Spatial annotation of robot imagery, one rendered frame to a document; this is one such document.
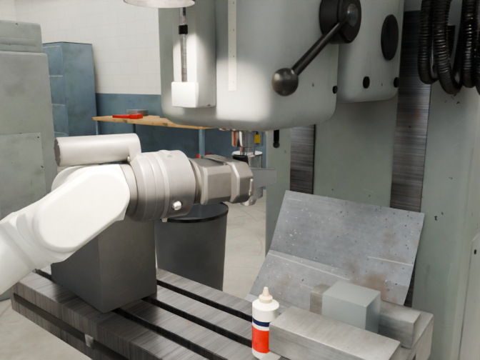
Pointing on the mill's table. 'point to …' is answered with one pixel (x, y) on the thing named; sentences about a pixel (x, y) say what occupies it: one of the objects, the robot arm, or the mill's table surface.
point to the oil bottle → (266, 312)
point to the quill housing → (258, 67)
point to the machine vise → (388, 326)
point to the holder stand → (112, 266)
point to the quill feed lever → (328, 20)
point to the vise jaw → (326, 338)
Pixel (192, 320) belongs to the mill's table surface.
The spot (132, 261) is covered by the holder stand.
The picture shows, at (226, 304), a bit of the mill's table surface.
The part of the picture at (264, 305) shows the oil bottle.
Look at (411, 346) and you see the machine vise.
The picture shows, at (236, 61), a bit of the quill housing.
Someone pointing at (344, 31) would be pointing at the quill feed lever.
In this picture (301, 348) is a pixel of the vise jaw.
